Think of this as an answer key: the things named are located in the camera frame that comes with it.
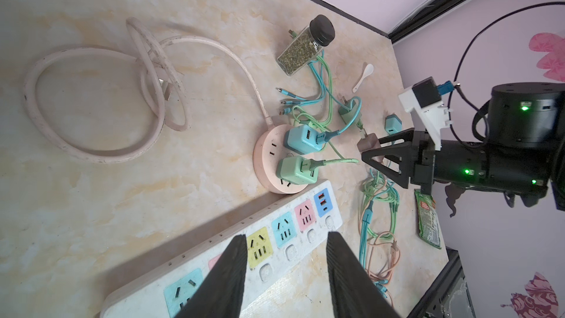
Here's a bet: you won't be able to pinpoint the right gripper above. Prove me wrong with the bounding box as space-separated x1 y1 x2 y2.
361 128 552 194

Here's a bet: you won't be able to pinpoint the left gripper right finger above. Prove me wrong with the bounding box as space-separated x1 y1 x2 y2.
326 232 399 317

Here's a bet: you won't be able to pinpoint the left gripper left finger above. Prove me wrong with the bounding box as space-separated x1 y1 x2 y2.
177 235 248 317

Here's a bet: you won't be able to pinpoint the teal charger plug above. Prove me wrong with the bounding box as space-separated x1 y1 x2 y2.
385 113 403 135
283 125 341 155

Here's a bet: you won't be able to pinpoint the pink charger plug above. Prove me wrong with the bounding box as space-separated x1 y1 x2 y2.
357 133 381 153

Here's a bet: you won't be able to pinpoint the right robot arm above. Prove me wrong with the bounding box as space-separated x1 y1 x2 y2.
361 82 564 211

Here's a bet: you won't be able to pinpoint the light green charger plug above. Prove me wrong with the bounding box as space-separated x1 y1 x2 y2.
338 97 363 133

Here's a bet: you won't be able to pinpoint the white multicolour power strip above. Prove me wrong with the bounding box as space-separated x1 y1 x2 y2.
100 180 343 317

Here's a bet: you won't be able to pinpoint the white spoon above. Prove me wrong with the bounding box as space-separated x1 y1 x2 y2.
352 63 375 94

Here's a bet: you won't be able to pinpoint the green snack packet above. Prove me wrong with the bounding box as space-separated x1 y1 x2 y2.
414 189 442 249

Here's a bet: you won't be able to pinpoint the round pink power socket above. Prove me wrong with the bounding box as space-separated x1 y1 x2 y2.
252 125 307 194

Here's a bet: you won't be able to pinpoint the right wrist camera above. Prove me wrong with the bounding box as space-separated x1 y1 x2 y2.
399 77 455 151

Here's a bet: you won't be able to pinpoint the tangled charging cables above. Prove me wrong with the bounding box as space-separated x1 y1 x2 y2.
275 50 403 306

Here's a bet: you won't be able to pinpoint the pink socket cord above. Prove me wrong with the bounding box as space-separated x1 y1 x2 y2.
21 16 277 164

